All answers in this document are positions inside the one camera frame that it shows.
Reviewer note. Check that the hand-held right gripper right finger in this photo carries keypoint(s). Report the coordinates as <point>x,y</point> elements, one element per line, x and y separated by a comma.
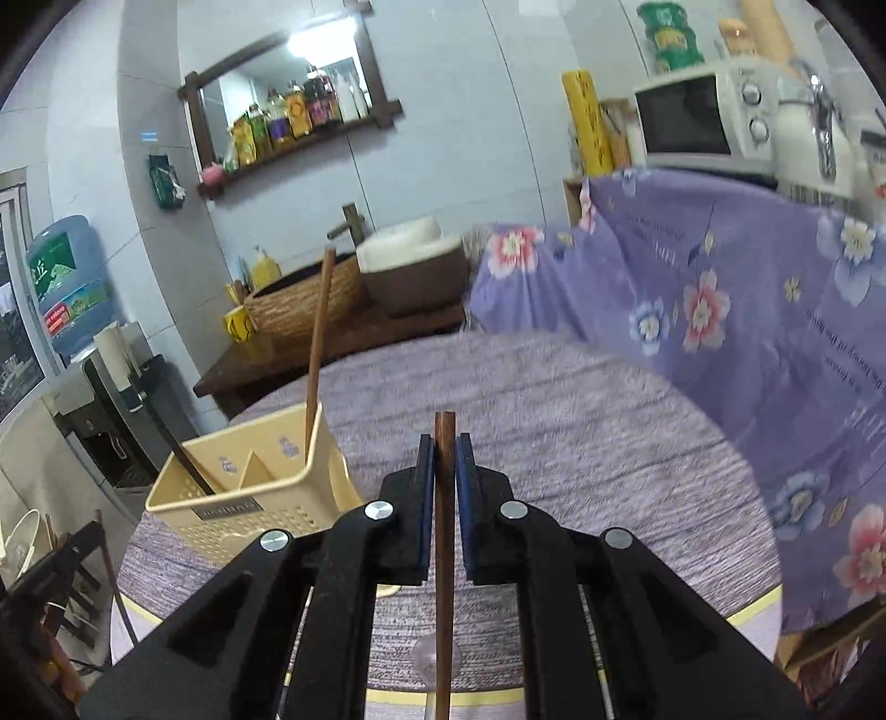
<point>468,484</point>

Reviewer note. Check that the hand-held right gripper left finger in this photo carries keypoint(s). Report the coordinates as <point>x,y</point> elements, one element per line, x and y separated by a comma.
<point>425,484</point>

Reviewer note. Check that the brown wooden chopstick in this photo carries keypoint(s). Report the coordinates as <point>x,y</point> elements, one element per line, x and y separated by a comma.
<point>444,554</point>
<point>318,346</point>

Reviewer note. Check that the beige plastic utensil basket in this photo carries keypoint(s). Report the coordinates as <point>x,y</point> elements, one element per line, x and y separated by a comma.
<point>277,498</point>

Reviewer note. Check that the dark wooden counter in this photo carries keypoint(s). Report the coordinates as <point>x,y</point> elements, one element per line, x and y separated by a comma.
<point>325,346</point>

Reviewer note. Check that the brown and white basin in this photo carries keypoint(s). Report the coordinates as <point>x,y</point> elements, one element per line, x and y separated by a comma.
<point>412,266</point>

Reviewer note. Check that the woven wicker basket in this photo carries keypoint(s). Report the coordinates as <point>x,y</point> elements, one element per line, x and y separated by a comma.
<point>304,301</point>

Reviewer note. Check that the yellow mug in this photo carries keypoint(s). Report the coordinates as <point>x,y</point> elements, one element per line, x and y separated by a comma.
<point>238,322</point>

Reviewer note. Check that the yellow soap bottle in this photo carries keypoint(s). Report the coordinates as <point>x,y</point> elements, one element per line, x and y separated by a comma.
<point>264,268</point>

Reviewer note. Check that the wooden faucet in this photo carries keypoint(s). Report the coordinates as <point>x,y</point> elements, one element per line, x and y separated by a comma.
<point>349,225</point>

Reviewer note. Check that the purple floral cloth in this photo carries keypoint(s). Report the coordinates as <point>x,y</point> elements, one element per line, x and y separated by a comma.
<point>727,360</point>

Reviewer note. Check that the water dispenser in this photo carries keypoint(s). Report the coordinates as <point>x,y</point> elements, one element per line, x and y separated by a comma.
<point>114,415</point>

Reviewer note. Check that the dark wooden chair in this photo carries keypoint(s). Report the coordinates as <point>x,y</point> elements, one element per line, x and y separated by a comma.
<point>69,588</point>

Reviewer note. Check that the pink sponge ball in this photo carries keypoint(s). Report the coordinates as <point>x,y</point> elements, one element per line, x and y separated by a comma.
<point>212,174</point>

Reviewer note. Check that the yellow roll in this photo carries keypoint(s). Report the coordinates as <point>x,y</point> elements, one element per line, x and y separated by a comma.
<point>588,124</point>

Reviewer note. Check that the row of bottles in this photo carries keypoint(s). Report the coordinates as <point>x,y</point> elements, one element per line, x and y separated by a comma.
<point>297,111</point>

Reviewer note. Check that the green tissue pack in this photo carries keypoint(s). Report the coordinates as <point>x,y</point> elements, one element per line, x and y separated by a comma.
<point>165,181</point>

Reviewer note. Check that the white electric fan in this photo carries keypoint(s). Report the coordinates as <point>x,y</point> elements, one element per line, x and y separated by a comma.
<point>28,554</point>

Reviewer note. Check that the blue water jug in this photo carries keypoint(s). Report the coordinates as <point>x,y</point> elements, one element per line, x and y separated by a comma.
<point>68,284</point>

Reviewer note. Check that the wooden framed mirror shelf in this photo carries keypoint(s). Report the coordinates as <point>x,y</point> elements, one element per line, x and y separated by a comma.
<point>277,97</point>

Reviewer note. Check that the white microwave oven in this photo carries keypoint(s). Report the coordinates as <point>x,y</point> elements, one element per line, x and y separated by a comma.
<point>699,114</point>

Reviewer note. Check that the green snack packages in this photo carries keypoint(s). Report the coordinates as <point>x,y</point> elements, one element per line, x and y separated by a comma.
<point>670,34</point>

